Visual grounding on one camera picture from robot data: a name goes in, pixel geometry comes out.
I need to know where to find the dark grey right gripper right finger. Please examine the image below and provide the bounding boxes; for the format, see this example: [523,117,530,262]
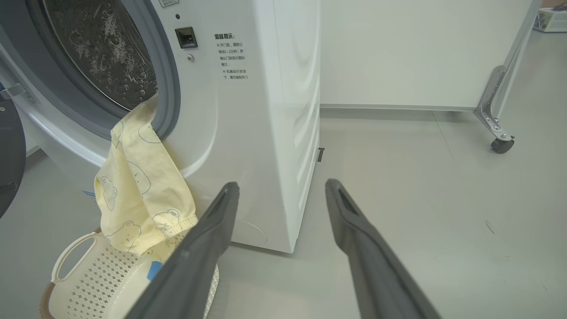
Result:
[325,179,441,319]

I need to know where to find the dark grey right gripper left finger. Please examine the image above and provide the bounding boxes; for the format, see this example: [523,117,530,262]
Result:
[126,182,240,319]

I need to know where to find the yellow bear print pants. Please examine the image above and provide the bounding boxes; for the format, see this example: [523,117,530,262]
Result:
[94,93,198,257]

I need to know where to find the washing machine door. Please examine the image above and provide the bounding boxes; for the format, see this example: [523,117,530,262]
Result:
[0,82,26,220]

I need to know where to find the white washing machine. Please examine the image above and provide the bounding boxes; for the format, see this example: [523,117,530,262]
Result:
[0,0,322,254]

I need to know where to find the black door latch socket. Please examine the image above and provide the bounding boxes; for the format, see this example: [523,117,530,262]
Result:
[175,27,198,49]

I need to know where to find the stainless steel washing machine drum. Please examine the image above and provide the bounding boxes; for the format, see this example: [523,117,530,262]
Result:
[42,0,159,111]

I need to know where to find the metal door hinge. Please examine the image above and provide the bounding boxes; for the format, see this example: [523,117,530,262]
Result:
[0,84,27,101]

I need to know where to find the cream perforated laundry basket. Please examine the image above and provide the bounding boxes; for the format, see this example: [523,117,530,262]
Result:
[40,228,220,319]

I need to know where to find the white rolling partition board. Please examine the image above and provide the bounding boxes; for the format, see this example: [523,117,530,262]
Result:
[320,0,543,154]

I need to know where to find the white mesh storage box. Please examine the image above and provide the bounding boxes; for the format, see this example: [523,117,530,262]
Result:
[533,7,567,32]

